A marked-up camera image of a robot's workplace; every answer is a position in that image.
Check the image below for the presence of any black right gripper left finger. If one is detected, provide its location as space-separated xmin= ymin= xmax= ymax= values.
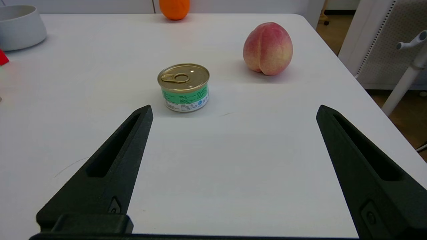
xmin=36 ymin=104 xmax=154 ymax=234

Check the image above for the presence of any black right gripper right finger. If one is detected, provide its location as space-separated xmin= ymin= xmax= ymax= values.
xmin=316 ymin=104 xmax=427 ymax=240

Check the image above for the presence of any green labelled tin can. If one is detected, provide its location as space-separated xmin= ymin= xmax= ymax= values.
xmin=157 ymin=63 xmax=210 ymax=113

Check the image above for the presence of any white desk leg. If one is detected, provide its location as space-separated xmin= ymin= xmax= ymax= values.
xmin=381 ymin=43 xmax=427 ymax=117

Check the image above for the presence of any pink peach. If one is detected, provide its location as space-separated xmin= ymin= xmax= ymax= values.
xmin=243 ymin=22 xmax=294 ymax=77

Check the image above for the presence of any orange fruit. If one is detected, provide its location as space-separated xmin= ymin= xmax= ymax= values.
xmin=158 ymin=0 xmax=191 ymax=21

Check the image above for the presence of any grey round bowl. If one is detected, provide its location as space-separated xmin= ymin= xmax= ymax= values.
xmin=0 ymin=5 xmax=48 ymax=52

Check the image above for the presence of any grey desk crank handle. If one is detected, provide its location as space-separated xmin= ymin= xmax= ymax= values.
xmin=396 ymin=30 xmax=427 ymax=51

